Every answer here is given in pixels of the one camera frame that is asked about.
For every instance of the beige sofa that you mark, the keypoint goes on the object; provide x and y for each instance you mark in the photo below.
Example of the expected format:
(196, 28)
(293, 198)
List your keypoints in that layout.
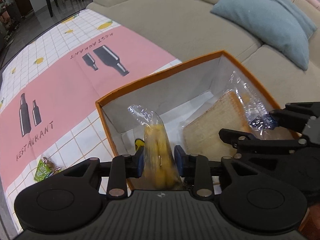
(187, 29)

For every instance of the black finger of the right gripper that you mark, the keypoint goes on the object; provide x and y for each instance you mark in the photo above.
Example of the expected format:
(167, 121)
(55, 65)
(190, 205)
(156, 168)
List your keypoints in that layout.
(247, 143)

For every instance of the sponge cake slice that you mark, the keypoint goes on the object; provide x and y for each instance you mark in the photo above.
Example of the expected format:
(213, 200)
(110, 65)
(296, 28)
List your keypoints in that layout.
(237, 108)

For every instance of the orange storage box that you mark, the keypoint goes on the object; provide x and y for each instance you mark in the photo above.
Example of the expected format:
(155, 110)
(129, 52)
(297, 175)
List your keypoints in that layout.
(175, 94)

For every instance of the yellow ring snack bag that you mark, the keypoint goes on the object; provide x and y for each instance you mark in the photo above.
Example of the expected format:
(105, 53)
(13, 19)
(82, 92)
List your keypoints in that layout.
(159, 165)

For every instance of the light blue cushion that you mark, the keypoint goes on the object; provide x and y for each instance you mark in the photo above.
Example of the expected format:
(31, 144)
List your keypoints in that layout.
(278, 23)

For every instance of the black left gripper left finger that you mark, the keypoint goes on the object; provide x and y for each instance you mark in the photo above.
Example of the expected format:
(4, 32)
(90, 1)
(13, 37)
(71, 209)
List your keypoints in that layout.
(75, 197)

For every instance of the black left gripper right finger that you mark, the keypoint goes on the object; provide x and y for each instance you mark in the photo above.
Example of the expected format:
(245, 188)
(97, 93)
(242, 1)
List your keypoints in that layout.
(247, 198)

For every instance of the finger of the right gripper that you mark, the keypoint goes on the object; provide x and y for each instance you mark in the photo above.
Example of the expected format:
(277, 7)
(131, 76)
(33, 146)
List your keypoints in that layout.
(295, 116)

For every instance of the pink white patterned tablecloth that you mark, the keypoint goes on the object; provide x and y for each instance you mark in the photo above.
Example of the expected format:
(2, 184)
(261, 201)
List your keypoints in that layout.
(49, 91)

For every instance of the green raisin snack bag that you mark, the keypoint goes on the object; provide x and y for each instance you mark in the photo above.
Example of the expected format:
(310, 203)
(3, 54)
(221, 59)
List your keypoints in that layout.
(45, 169)

